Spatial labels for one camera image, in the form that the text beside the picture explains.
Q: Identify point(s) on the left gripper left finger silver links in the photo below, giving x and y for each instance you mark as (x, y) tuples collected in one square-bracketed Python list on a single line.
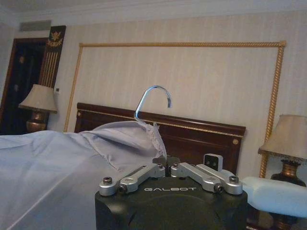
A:
[(134, 176)]

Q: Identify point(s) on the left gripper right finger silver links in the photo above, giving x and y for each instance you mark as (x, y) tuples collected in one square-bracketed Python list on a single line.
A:
[(204, 177)]

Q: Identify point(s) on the clear hanger with metal hook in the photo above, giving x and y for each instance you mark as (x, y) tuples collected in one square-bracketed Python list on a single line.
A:
[(144, 98)]

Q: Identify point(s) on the pale blue shirt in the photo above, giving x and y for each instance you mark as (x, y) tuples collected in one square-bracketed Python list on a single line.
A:
[(55, 167)]

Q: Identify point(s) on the dark wooden headboard gold trim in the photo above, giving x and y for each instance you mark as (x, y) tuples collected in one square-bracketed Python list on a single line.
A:
[(196, 141)]

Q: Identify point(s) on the beige shade bronze table lamp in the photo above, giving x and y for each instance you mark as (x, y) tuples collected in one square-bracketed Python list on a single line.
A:
[(289, 136), (39, 98)]

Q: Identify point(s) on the dark wooden door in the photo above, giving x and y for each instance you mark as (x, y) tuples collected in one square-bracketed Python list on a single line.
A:
[(21, 79)]

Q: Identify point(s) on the dark pilaster with gold ornament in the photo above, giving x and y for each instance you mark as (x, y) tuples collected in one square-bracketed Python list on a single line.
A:
[(54, 50)]

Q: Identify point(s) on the grey wall air vent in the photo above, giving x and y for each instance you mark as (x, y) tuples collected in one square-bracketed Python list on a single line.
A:
[(35, 25)]

